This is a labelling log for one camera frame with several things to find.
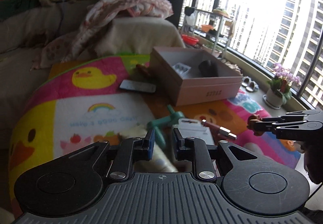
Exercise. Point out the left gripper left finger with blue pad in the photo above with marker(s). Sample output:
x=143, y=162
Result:
x=148, y=145

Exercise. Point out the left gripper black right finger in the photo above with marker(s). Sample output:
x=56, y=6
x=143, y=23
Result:
x=181, y=148

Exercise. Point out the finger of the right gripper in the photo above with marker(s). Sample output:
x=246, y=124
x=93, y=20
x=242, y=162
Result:
x=308, y=115
x=284, y=128

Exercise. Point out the brown wooden bear figurine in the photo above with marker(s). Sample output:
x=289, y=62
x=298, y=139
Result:
x=251, y=124

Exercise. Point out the cream lotion tube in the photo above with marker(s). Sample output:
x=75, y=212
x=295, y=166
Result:
x=159, y=162

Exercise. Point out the white cable retail box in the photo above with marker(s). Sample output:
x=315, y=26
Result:
x=194, y=128

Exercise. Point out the red silver lipstick tube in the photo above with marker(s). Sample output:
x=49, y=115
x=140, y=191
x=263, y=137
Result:
x=219, y=131

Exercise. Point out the teal plastic toy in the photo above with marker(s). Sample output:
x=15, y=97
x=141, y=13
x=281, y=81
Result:
x=159, y=124

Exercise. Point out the potted pink flower plant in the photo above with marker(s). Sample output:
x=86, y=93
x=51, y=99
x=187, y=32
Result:
x=279, y=91

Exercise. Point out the pair of slippers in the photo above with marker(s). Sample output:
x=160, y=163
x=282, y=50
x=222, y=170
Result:
x=249, y=84

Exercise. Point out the pink cardboard box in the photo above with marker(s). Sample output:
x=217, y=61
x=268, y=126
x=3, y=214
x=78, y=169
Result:
x=192, y=88

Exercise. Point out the white charger adapter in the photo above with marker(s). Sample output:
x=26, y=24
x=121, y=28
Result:
x=181, y=68

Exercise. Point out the black round object in box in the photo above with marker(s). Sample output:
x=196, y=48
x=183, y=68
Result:
x=208, y=68

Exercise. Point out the red wooden cylinder toy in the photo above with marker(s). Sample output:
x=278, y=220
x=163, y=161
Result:
x=143, y=71

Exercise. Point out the colourful cartoon play mat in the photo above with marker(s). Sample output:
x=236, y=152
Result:
x=68, y=163

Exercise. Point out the metal balcony shelf rack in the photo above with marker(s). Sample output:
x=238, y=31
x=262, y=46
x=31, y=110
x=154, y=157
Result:
x=210, y=30

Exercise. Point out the floral pink blanket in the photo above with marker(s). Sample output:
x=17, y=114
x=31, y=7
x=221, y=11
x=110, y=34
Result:
x=69, y=46

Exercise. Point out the beige covered sofa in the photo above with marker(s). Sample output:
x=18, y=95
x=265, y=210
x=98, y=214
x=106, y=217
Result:
x=35, y=34

